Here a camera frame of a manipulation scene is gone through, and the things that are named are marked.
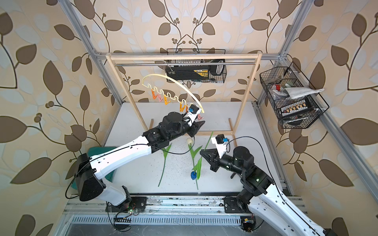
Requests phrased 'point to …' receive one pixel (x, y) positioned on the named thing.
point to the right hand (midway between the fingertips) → (201, 152)
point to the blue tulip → (197, 170)
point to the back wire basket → (217, 73)
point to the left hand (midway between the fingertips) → (202, 119)
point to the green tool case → (92, 152)
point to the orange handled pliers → (233, 175)
